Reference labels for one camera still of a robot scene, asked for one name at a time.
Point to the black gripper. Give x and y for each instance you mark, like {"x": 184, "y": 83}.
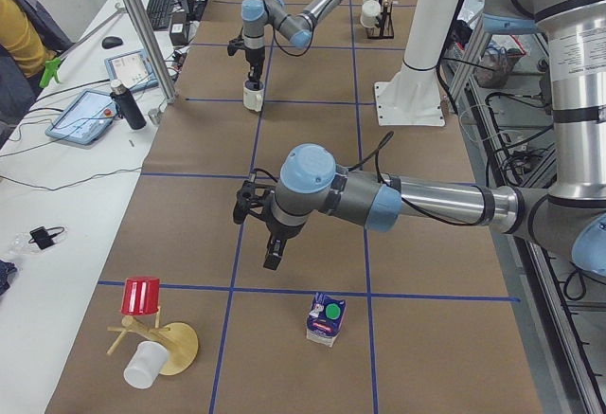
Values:
{"x": 278, "y": 230}
{"x": 253, "y": 57}

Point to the white home mug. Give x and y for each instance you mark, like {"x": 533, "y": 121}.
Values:
{"x": 253, "y": 95}
{"x": 370, "y": 12}

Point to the blue Pascual milk carton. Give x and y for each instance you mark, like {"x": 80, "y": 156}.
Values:
{"x": 324, "y": 319}

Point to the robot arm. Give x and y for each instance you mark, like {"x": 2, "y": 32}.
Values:
{"x": 297, "y": 29}
{"x": 567, "y": 219}

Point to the wooden cup tree stand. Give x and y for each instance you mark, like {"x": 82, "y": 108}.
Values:
{"x": 178, "y": 338}

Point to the red cup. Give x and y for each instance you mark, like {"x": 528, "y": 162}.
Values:
{"x": 141, "y": 296}

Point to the white plastic cup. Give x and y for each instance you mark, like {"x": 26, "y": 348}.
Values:
{"x": 146, "y": 364}

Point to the black power adapter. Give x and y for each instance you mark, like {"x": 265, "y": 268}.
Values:
{"x": 179, "y": 28}

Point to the black keyboard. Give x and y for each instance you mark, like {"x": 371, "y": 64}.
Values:
{"x": 159, "y": 13}

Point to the white HOME mug on rack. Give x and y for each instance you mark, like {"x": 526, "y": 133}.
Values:
{"x": 370, "y": 12}

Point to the teach pendant tablet far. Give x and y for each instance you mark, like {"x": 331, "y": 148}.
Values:
{"x": 133, "y": 69}

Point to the teach pendant tablet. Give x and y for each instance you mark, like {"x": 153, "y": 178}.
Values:
{"x": 133, "y": 69}
{"x": 85, "y": 120}

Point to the black mug rack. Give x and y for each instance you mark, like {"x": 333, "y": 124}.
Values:
{"x": 384, "y": 28}

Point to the black water bottle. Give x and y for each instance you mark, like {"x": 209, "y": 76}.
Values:
{"x": 126, "y": 105}

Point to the black computer mouse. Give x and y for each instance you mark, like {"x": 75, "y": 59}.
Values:
{"x": 111, "y": 42}

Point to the teach pendant tablet near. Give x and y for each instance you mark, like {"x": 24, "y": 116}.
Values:
{"x": 85, "y": 120}

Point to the green clamp tool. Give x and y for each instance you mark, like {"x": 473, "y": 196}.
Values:
{"x": 51, "y": 72}

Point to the small black device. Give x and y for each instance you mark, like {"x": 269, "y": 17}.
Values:
{"x": 45, "y": 237}

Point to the person in yellow shirt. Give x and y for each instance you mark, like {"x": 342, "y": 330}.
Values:
{"x": 30, "y": 38}

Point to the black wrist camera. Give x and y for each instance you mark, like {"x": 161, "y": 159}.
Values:
{"x": 252, "y": 199}
{"x": 235, "y": 45}

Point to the aluminium frame post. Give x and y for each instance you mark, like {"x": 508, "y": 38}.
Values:
{"x": 143, "y": 28}

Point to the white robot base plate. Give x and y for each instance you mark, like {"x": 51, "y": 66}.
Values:
{"x": 404, "y": 103}

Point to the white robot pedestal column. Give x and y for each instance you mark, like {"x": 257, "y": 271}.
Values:
{"x": 430, "y": 27}

